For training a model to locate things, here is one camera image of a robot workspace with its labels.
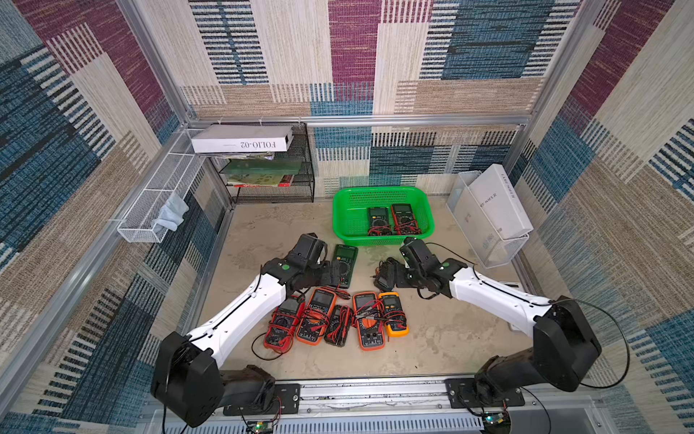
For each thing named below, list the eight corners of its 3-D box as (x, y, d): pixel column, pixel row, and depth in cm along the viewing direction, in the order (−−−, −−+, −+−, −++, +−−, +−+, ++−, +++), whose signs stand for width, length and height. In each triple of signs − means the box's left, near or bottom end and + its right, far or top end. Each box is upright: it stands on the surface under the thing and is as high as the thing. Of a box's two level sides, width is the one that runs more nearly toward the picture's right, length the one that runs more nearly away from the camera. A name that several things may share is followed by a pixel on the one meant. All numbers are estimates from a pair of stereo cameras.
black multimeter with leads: (323, 342, 83) (323, 339, 81) (334, 306, 90) (334, 302, 88) (344, 348, 82) (344, 345, 80) (354, 311, 89) (354, 307, 87)
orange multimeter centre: (361, 352, 82) (361, 348, 79) (350, 298, 93) (350, 293, 90) (388, 347, 83) (389, 343, 80) (375, 294, 94) (375, 288, 91)
